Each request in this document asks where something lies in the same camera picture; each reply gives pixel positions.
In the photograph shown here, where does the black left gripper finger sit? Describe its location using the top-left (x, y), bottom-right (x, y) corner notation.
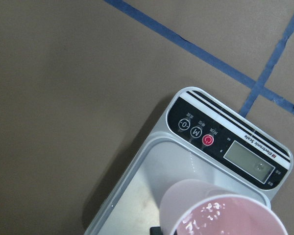
top-left (149, 222), bottom-right (163, 235)

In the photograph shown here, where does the pink plastic cup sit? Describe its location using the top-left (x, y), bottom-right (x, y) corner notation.
top-left (159, 179), bottom-right (287, 235)

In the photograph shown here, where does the white digital kitchen scale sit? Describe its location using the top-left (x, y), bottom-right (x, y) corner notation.
top-left (85, 87), bottom-right (294, 235)

